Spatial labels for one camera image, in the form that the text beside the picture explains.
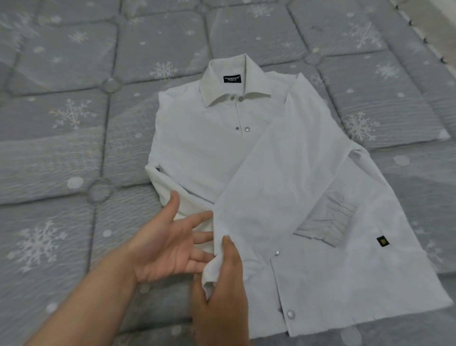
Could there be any person's left hand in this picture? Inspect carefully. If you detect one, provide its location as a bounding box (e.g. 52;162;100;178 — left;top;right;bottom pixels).
130;191;215;286

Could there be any person's right hand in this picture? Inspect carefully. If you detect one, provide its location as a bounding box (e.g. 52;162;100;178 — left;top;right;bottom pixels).
188;235;251;346

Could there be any white collared snap-button shirt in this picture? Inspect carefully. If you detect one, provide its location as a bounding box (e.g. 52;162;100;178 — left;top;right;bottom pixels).
144;53;454;338

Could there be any person's left forearm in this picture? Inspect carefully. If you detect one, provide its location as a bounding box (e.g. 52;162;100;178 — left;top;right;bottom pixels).
30;255;139;346

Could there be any grey snowflake quilted mattress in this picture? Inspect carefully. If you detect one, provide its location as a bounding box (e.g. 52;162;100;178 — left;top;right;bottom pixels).
0;0;456;346

